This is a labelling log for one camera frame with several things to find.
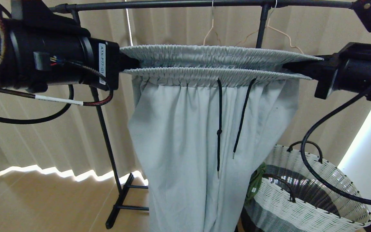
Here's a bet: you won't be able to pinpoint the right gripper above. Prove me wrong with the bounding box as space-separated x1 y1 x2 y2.
314 53 371 102

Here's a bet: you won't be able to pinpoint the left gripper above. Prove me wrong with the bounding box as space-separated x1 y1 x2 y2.
0 19 120 94

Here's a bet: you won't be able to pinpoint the pink clothes hanger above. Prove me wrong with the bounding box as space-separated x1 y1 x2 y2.
203 0 222 46
235 0 304 54

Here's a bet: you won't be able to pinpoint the pale grey shorts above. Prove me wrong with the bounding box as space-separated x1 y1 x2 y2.
119 44 324 232

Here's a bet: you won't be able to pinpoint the black clothes rack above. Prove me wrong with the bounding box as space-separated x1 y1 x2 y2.
49 0 356 230

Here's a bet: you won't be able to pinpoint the white laundry basket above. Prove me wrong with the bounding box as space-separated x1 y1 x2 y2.
241 140 371 232

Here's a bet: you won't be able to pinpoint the green garment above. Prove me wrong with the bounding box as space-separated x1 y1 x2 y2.
245 162 267 202

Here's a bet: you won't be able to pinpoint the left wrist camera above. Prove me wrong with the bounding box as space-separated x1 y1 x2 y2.
10 0 91 36

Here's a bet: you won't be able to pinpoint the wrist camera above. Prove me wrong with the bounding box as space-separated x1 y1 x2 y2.
339 0 371 61
10 0 91 36

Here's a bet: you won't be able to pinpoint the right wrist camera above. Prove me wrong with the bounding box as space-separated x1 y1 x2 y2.
339 0 371 61

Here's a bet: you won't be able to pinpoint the black cable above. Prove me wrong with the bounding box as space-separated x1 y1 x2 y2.
0 84 75 125
300 72 371 208

